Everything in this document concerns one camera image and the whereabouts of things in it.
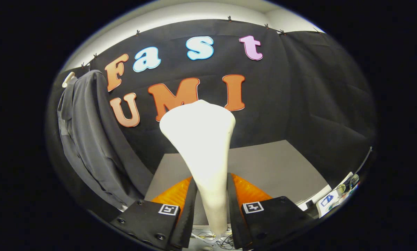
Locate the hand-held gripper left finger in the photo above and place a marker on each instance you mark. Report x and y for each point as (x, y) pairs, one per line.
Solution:
(189, 216)

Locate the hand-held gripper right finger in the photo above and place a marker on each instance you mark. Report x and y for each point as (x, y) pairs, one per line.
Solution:
(234, 216)

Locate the grey button shirt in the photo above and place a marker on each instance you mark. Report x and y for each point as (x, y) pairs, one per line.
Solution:
(90, 139)

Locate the grey cabinet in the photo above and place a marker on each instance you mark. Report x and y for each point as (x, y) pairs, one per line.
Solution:
(271, 167)

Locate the small blue object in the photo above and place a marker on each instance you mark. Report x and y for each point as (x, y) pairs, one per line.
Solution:
(327, 200)

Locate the white mannequin torso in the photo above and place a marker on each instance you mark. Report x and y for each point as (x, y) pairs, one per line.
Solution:
(68, 79)

